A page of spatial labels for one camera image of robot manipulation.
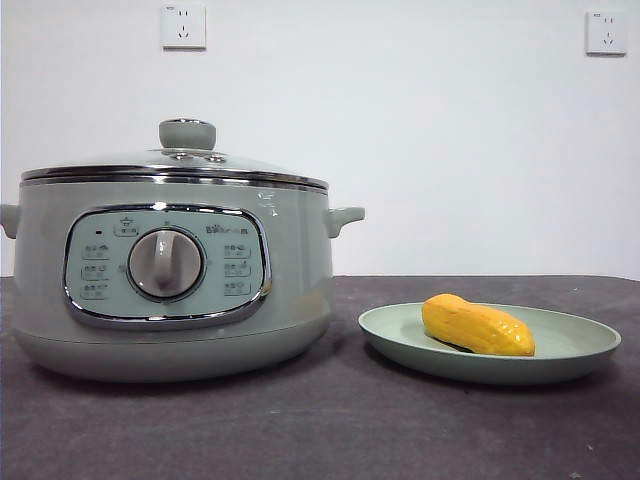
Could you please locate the pale green round plate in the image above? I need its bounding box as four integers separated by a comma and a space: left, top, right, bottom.
357, 301, 623, 386

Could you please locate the yellow corn cob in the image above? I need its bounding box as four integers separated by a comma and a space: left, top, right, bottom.
421, 293, 537, 358

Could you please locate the pale green electric steamer pot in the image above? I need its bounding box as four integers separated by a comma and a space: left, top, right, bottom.
0, 172, 366, 384

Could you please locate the glass lid with round knob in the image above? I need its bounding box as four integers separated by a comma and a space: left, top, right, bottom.
20, 118, 330, 190

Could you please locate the white wall socket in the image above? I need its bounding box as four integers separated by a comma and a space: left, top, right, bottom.
160, 3, 207, 50
585, 11, 628, 57

